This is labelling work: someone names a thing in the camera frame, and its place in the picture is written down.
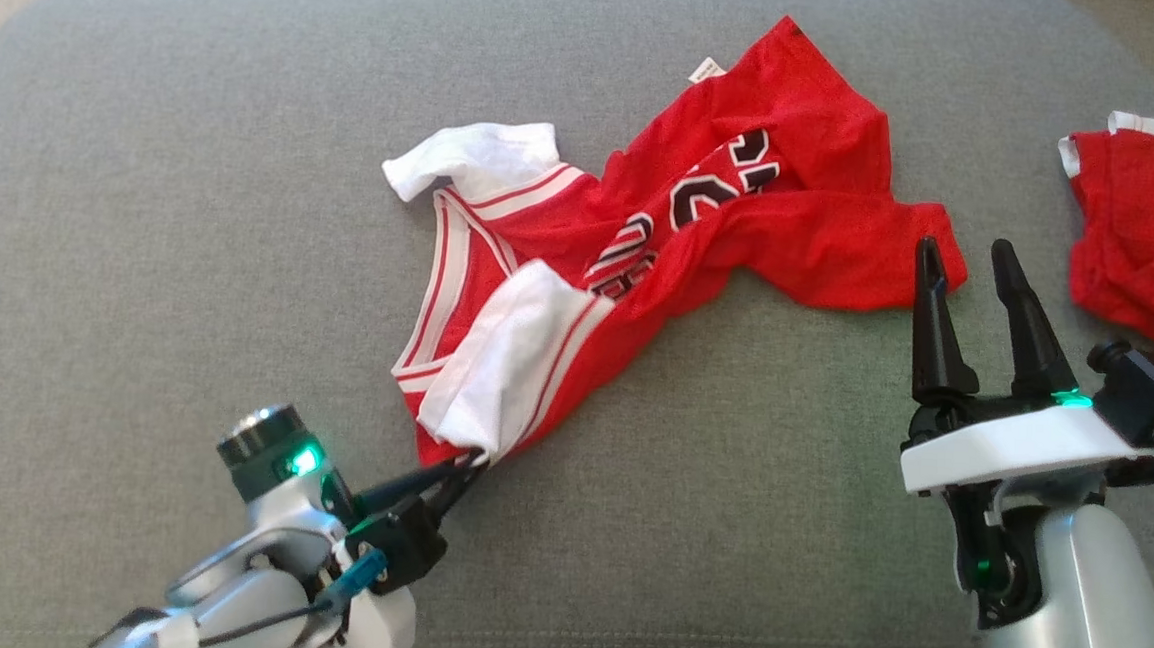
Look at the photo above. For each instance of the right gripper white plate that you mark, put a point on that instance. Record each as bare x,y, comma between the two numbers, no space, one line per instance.
1021,441

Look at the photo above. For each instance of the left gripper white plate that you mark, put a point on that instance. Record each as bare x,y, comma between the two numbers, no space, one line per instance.
383,633

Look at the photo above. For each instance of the red shorts with white stripe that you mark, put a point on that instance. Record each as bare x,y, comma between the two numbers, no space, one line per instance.
1143,238

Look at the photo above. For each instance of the red basketball jersey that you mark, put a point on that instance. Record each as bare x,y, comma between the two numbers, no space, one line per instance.
809,138

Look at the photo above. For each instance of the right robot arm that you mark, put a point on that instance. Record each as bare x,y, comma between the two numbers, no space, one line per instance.
1080,615

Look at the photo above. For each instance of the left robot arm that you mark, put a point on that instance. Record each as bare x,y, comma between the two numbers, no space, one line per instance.
262,555

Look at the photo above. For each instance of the grey sofa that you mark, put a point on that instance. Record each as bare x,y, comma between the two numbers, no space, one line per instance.
191,240

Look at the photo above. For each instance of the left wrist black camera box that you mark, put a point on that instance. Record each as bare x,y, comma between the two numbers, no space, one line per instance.
403,544

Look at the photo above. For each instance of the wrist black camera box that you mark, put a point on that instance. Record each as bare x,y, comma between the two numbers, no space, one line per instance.
1143,399
403,544

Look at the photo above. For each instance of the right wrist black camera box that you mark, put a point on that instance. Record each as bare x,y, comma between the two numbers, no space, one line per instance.
1143,399

